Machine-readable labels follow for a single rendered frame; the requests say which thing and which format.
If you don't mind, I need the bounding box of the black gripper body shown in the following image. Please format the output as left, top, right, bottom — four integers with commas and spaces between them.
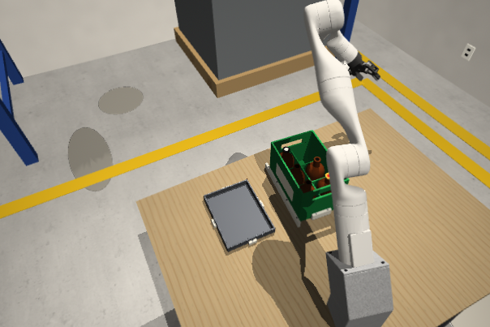
347, 51, 366, 72

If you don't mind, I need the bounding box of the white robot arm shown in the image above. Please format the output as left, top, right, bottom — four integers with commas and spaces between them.
303, 0, 374, 268

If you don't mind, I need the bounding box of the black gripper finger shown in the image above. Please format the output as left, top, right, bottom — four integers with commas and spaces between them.
348, 68, 363, 81
356, 60, 380, 81

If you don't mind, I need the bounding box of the green divided crate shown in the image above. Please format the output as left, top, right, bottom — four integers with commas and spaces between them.
269, 130, 333, 221

